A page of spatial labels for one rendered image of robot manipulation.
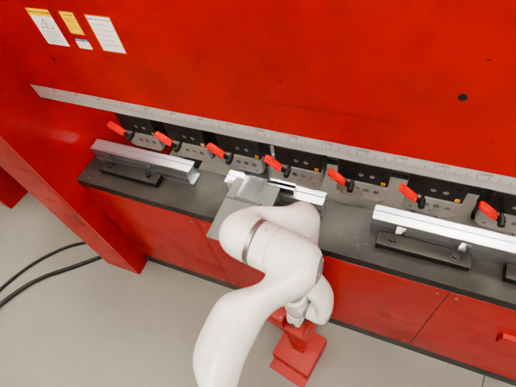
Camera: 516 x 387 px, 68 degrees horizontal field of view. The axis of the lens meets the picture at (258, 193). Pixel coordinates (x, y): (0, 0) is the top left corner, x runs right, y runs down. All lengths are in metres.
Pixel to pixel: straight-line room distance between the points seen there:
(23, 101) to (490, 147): 1.50
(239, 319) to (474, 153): 0.67
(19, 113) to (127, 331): 1.35
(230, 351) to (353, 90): 0.62
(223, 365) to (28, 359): 2.07
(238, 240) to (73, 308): 2.00
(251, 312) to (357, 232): 0.79
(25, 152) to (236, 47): 1.01
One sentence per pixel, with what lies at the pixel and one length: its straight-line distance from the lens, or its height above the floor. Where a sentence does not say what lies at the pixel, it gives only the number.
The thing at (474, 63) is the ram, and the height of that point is 1.63.
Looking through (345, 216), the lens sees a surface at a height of 0.88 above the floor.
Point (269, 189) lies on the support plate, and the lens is 1.39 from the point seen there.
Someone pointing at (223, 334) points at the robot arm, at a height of 1.45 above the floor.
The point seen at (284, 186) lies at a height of 0.99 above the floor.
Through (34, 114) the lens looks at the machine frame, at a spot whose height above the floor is 1.23.
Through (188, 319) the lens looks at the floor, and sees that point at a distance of 2.34.
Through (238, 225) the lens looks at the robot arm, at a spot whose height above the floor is 1.48.
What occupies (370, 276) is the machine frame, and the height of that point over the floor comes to 0.77.
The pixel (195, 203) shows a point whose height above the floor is 0.87.
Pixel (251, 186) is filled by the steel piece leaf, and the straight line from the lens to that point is 1.41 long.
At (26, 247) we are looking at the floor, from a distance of 3.08.
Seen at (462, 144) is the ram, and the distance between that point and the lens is 1.02.
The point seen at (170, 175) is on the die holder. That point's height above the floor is 0.91.
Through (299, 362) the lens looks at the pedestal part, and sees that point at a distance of 2.05.
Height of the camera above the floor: 2.14
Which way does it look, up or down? 55 degrees down
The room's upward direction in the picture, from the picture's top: 14 degrees counter-clockwise
